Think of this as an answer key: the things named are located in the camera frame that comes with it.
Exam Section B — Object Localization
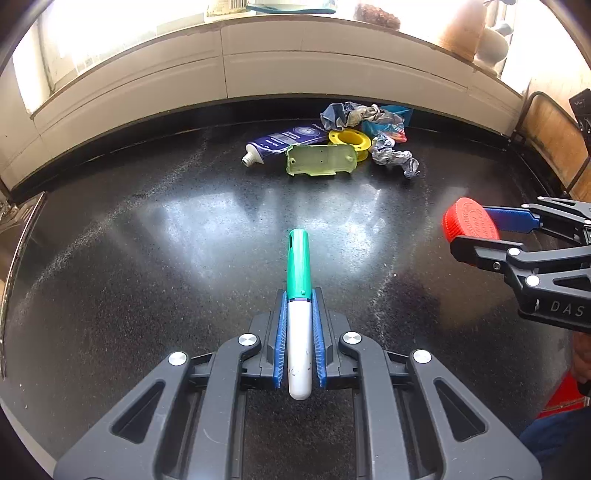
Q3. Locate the clay pot on sill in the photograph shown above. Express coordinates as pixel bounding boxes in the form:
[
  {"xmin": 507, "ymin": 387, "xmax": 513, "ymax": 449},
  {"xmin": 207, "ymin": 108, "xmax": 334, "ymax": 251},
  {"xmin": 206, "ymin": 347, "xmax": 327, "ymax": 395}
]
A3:
[{"xmin": 438, "ymin": 1, "xmax": 487, "ymax": 63}]

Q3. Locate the red bottle cap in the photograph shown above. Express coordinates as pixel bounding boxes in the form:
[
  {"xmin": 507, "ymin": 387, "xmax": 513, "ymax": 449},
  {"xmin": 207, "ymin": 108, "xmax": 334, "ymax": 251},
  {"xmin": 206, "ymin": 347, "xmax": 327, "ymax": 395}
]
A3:
[{"xmin": 442, "ymin": 197, "xmax": 500, "ymax": 242}]

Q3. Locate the crumpled grey paper ball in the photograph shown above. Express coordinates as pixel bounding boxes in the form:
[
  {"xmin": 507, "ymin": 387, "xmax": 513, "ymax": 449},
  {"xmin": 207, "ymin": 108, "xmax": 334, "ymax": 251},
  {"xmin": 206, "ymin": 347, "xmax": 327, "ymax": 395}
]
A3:
[{"xmin": 370, "ymin": 133, "xmax": 420, "ymax": 179}]

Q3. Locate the brown scrub pad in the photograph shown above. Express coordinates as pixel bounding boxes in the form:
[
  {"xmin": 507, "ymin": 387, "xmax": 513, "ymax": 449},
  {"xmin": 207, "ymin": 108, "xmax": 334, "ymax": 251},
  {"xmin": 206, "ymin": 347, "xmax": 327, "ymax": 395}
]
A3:
[{"xmin": 353, "ymin": 3, "xmax": 401, "ymax": 31}]

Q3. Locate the wooden cutting board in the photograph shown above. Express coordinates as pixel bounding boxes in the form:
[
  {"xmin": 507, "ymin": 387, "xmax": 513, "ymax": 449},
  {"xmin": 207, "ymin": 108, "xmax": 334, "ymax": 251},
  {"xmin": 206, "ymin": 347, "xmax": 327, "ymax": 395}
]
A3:
[{"xmin": 512, "ymin": 91, "xmax": 590, "ymax": 202}]

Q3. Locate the green white marker pen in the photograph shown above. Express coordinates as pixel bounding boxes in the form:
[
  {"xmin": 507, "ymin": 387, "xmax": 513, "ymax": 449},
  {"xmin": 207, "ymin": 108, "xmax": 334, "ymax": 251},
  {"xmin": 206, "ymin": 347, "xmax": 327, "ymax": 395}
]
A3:
[{"xmin": 287, "ymin": 229, "xmax": 314, "ymax": 401}]

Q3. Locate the green toy car shell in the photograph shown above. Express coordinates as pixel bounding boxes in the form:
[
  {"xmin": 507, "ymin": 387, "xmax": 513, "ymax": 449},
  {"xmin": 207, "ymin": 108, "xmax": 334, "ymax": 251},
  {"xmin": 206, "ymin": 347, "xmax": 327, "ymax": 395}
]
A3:
[{"xmin": 286, "ymin": 144, "xmax": 358, "ymax": 176}]

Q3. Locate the blue grey paper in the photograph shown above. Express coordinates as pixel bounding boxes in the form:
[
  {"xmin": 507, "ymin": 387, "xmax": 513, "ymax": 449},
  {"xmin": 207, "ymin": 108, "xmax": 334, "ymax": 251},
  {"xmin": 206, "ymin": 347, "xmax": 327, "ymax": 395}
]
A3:
[{"xmin": 320, "ymin": 101, "xmax": 387, "ymax": 131}]

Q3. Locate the stainless steel sink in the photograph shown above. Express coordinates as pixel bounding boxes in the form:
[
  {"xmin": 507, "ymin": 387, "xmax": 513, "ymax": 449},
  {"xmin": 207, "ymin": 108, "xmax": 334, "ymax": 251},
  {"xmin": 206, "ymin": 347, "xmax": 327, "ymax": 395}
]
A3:
[{"xmin": 1, "ymin": 191, "xmax": 48, "ymax": 379}]

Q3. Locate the blue white tube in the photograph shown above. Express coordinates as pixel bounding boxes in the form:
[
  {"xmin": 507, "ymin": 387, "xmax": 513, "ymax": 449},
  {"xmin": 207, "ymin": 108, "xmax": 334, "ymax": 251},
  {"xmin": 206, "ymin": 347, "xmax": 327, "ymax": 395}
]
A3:
[{"xmin": 242, "ymin": 124, "xmax": 328, "ymax": 167}]

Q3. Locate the blue snack wrapper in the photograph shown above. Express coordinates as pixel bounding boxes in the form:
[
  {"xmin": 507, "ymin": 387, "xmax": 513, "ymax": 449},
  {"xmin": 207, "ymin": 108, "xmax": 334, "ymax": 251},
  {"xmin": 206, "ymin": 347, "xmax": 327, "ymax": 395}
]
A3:
[{"xmin": 361, "ymin": 105, "xmax": 414, "ymax": 143}]

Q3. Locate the person's right hand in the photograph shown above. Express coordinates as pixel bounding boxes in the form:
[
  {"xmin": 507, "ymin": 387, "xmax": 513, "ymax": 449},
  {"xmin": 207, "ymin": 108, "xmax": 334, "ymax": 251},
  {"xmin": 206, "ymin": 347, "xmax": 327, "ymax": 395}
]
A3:
[{"xmin": 571, "ymin": 332, "xmax": 591, "ymax": 385}]

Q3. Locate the yellow tape spool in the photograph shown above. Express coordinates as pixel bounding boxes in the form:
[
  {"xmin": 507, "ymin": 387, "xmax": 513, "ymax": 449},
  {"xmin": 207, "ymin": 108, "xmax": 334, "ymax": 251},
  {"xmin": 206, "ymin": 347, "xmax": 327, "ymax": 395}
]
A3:
[{"xmin": 329, "ymin": 128, "xmax": 372, "ymax": 162}]

